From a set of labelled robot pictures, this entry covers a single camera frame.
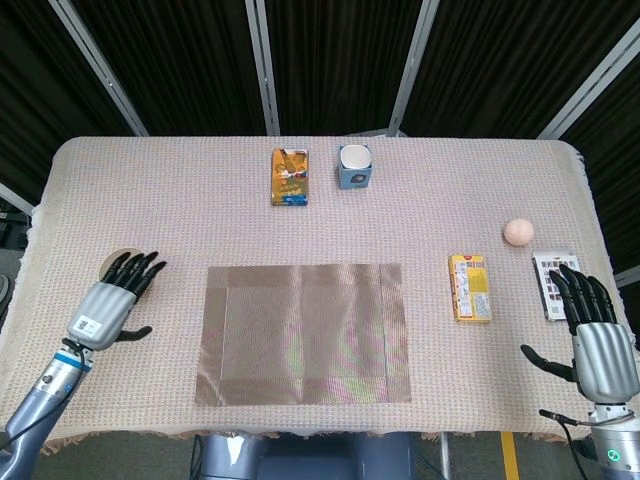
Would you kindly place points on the right silver and black robot hand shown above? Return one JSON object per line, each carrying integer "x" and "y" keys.
{"x": 607, "y": 360}

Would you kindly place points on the left silver and black robot hand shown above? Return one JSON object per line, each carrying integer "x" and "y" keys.
{"x": 102, "y": 312}

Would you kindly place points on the light brown bowl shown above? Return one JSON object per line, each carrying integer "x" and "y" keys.
{"x": 125, "y": 251}

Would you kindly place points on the brown woven placemat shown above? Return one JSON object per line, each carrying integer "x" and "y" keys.
{"x": 300, "y": 335}

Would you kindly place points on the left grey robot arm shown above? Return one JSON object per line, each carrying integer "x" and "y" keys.
{"x": 45, "y": 395}

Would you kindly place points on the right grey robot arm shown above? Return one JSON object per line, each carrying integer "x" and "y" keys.
{"x": 617, "y": 445}

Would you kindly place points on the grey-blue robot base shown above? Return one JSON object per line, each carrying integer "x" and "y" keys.
{"x": 310, "y": 460}

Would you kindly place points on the white box with picture grid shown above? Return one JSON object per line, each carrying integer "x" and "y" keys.
{"x": 545, "y": 295}

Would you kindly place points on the beige woven tablecloth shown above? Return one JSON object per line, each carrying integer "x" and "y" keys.
{"x": 200, "y": 210}

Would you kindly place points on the peach-coloured ball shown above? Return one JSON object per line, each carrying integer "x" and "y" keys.
{"x": 519, "y": 232}

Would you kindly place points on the yellow printed box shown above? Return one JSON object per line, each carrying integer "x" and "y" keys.
{"x": 470, "y": 287}

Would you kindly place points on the grey metal table leg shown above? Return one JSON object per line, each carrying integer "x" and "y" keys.
{"x": 446, "y": 460}

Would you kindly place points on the orange and blue carton box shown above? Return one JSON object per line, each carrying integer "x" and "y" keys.
{"x": 290, "y": 175}

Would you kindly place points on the black curtain backdrop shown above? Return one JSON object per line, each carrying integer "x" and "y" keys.
{"x": 200, "y": 60}

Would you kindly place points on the light blue speaker box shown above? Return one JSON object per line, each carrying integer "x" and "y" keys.
{"x": 355, "y": 179}

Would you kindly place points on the grey metal partition post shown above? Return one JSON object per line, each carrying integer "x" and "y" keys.
{"x": 590, "y": 95}
{"x": 264, "y": 70}
{"x": 101, "y": 70}
{"x": 627, "y": 277}
{"x": 413, "y": 70}
{"x": 15, "y": 197}

